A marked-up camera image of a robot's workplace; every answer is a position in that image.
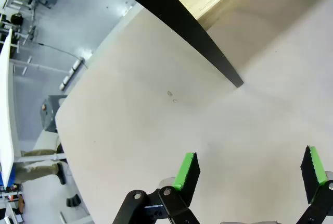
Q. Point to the small black floor object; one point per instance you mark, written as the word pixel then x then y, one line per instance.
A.
pixel 73 200

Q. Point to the white power strip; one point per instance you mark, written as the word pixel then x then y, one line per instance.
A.
pixel 72 70

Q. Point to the grey metal frame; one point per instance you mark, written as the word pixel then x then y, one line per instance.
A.
pixel 49 114

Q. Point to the white table with white legs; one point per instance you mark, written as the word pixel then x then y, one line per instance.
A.
pixel 5 104

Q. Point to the black backpack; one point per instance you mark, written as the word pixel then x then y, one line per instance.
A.
pixel 17 19

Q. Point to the two-tier wood shelf black frame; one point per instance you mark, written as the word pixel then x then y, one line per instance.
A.
pixel 187 20

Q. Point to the person in olive trousers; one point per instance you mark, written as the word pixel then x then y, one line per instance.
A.
pixel 39 168

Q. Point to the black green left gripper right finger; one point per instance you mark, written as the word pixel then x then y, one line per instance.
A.
pixel 313 179

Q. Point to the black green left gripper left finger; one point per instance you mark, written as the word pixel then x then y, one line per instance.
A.
pixel 186 179

